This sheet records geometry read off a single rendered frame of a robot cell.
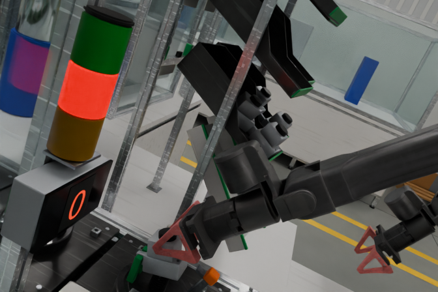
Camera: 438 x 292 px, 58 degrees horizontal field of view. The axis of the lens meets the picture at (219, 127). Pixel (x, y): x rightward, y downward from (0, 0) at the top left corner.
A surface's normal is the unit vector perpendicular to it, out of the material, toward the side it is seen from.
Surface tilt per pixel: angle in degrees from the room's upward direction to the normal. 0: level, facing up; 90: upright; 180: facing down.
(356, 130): 90
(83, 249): 0
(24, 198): 90
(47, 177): 0
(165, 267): 90
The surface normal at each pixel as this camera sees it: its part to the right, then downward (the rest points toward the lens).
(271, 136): -0.46, 0.07
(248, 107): -0.03, 0.53
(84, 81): 0.01, 0.32
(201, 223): 0.86, -0.38
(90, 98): 0.36, 0.43
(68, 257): 0.37, -0.88
